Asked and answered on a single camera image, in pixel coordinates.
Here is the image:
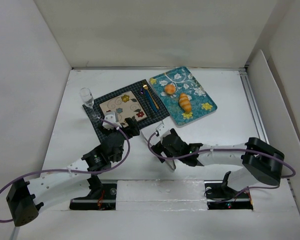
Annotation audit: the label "metal tongs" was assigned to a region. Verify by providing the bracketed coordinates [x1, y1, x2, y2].
[140, 130, 177, 172]

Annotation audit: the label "striped orange bread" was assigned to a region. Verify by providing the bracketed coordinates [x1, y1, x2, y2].
[179, 93, 192, 113]

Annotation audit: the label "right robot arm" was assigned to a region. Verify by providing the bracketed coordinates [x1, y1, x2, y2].
[149, 128, 285, 198]

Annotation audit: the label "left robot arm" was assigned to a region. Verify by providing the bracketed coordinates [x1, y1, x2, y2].
[6, 115, 140, 227]

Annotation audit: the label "round orange bread roll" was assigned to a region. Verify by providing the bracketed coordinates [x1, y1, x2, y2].
[164, 84, 176, 95]

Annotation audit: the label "square floral ceramic plate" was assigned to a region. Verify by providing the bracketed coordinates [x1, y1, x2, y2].
[99, 91, 147, 127]

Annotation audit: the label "dark checked placemat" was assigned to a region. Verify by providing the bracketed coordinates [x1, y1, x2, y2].
[82, 80, 170, 130]

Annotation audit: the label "blue knife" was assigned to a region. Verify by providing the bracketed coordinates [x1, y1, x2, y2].
[144, 90, 158, 112]

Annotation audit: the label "dark metallic spoon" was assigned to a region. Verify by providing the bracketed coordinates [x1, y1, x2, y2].
[140, 87, 150, 104]

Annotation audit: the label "teal floral tray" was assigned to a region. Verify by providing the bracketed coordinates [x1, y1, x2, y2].
[149, 66, 218, 127]

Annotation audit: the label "clear wine glass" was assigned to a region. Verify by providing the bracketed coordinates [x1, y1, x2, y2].
[79, 87, 100, 121]

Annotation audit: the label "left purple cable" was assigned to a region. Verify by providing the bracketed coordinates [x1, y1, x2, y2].
[0, 118, 131, 223]

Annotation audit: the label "purple cable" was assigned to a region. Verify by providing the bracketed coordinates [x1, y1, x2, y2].
[0, 118, 131, 223]
[147, 131, 296, 179]

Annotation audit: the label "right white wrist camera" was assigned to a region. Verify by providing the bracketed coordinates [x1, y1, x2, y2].
[156, 123, 170, 138]

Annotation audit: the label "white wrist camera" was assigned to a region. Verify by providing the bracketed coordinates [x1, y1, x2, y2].
[156, 123, 170, 138]
[101, 111, 122, 130]

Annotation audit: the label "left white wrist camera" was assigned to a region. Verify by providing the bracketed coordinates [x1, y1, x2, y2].
[101, 111, 122, 130]

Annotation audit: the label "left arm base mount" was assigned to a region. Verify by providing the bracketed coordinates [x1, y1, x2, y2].
[69, 181, 117, 211]

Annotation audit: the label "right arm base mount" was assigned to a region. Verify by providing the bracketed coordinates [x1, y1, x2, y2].
[204, 180, 253, 211]

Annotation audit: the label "aluminium frame rail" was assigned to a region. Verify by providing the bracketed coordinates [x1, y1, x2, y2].
[239, 68, 270, 144]

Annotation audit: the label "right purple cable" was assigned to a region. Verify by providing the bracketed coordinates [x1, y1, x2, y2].
[147, 131, 296, 179]

